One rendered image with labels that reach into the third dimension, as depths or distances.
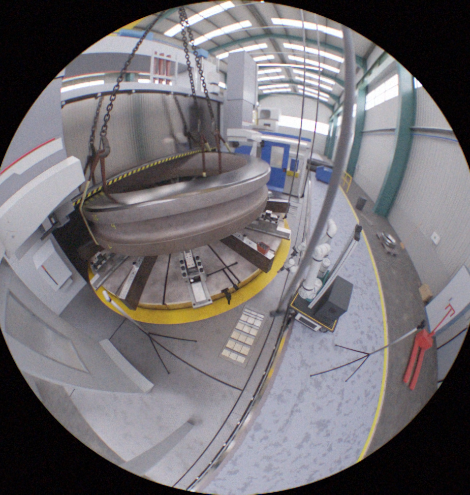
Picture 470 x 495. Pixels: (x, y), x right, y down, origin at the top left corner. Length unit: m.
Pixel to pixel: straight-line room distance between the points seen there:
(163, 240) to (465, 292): 7.01
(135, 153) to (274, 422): 5.99
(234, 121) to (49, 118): 5.54
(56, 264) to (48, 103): 2.79
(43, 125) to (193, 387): 3.88
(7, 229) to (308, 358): 4.10
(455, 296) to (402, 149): 7.52
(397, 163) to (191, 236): 10.34
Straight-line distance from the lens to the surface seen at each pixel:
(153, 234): 2.48
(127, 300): 2.60
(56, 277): 3.97
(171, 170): 6.57
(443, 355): 6.29
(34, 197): 2.00
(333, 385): 2.99
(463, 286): 5.79
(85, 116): 4.18
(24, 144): 2.50
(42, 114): 2.58
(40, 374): 1.46
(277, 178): 7.47
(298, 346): 2.75
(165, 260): 3.25
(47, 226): 2.84
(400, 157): 10.56
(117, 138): 4.32
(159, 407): 2.78
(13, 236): 2.08
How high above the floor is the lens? 2.50
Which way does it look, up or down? 42 degrees down
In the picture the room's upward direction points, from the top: 2 degrees clockwise
